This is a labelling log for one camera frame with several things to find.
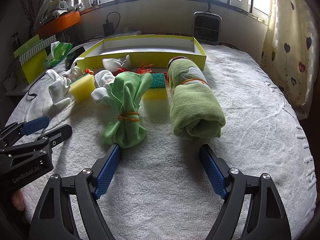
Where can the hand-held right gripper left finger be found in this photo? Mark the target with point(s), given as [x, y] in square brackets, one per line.
[107, 175]

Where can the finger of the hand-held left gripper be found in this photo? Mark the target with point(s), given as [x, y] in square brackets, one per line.
[57, 133]
[35, 125]

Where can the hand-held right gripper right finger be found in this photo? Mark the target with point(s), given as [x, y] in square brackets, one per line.
[212, 172]

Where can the yellow sponge with green pad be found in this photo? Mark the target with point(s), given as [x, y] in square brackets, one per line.
[82, 87]
[155, 92]

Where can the green towel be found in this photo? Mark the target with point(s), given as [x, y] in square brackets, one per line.
[195, 105]

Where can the white sock bundle green toes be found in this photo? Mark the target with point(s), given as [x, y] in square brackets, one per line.
[102, 80]

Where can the green cloth bundle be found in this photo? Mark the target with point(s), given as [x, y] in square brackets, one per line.
[125, 97]

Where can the red tassel ornament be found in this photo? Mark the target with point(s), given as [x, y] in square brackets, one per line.
[145, 68]

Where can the yellow-green shallow cardboard box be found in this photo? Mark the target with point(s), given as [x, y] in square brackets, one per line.
[155, 58]

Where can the person's left hand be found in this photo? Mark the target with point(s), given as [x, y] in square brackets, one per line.
[18, 201]

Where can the white terry blanket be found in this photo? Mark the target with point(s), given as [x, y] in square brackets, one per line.
[162, 205]

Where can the orange bead charm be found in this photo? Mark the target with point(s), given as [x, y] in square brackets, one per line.
[88, 71]

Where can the green and white plastic bag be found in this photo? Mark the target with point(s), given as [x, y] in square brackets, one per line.
[58, 52]

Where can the white power strip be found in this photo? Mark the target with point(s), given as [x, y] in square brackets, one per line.
[130, 33]

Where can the small grey desk fan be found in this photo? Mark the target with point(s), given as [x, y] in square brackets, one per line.
[207, 27]

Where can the cream curtain with hearts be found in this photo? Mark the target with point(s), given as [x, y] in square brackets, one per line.
[292, 42]

